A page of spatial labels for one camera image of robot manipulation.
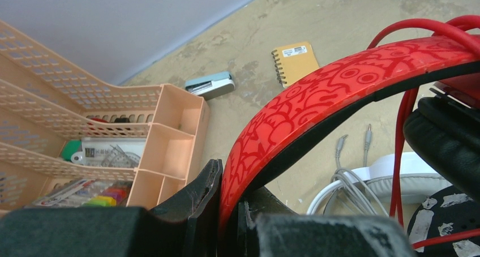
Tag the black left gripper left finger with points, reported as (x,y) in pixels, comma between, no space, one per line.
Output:
(183,225)

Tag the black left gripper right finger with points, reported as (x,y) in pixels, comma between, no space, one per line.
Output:
(263,226)

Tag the red black headphones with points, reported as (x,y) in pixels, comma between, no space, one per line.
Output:
(301,116)

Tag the clear plastic ruler pouch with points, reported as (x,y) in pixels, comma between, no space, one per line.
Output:
(112,152)

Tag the colourful marker set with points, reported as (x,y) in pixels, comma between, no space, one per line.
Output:
(86,193)

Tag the light blue stapler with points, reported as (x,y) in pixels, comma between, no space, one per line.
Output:
(211,86)

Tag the green white glue bottle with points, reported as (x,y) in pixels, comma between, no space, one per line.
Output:
(73,152)

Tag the yellow spiral notebook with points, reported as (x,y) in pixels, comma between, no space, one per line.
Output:
(293,62)

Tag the peach plastic file organizer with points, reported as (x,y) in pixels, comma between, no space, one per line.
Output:
(47,101)

